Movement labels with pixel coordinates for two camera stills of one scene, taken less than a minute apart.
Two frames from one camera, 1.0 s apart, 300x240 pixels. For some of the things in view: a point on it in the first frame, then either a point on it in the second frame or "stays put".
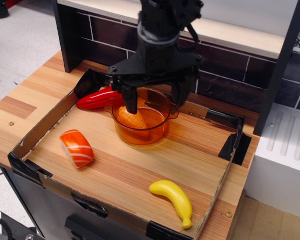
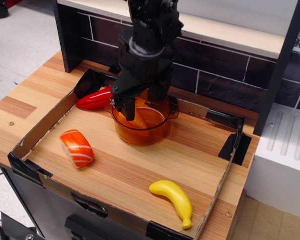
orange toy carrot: [135, 120] stays put
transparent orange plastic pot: [150, 124] stays put
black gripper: [157, 62] -> [136, 72]
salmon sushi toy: [78, 149] stays put
